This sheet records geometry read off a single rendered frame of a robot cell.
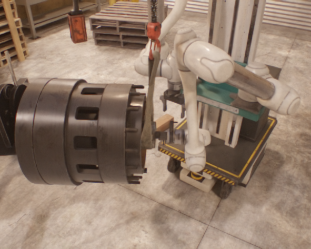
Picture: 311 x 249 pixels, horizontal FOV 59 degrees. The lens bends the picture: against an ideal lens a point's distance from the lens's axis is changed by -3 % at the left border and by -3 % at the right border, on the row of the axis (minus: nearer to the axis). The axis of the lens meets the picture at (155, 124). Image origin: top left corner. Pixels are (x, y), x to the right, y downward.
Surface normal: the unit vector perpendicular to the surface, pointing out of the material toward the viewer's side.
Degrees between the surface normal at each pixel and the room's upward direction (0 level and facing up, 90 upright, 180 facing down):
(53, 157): 76
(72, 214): 0
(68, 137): 58
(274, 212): 0
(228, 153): 0
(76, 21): 90
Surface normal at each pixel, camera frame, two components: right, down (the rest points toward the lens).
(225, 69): 0.40, 0.50
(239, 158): 0.00, -0.81
